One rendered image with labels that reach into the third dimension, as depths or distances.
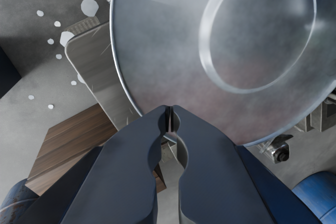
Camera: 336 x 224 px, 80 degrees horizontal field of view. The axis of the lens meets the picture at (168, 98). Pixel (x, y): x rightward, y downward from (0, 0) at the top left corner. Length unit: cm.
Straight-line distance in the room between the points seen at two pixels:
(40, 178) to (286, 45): 84
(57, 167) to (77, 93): 37
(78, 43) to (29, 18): 83
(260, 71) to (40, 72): 94
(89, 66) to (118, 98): 4
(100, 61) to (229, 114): 16
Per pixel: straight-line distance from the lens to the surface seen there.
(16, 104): 115
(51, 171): 86
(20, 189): 136
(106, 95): 20
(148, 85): 20
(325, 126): 44
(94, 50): 19
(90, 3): 31
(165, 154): 48
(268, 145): 31
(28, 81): 108
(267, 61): 24
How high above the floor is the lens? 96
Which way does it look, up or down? 59 degrees down
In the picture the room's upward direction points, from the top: 149 degrees clockwise
